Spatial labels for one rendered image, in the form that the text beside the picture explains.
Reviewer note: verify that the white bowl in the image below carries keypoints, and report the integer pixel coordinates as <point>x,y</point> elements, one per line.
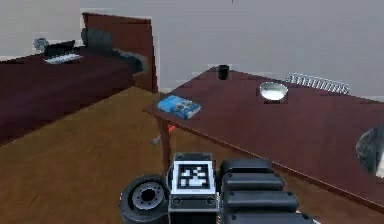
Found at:
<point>273,91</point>

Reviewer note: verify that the black laptop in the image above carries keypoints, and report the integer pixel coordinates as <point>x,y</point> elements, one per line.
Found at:
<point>60,52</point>

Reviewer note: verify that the dark red bed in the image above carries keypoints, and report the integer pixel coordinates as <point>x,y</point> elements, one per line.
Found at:
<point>63,83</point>

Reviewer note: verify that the black cup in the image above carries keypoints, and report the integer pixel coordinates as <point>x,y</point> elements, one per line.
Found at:
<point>223,71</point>

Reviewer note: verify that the dark grey round object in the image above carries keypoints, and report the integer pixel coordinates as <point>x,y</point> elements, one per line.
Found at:
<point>371,150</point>

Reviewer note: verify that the grey pillow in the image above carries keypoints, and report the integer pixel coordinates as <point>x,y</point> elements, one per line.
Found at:
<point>110,48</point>

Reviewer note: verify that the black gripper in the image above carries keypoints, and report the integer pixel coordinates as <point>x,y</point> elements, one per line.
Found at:
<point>145,199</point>

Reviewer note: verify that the dark red wooden table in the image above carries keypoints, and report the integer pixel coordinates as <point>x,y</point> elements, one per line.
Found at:
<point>283,126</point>

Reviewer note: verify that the small red object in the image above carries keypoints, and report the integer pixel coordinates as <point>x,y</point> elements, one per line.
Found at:
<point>171,128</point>

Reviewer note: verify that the blue box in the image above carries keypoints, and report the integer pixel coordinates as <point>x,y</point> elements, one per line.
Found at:
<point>179,106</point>

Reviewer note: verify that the small grey blue object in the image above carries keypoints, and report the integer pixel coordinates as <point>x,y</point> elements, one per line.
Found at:
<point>40,43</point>

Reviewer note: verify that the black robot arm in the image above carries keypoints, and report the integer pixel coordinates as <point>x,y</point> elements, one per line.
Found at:
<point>246,190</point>

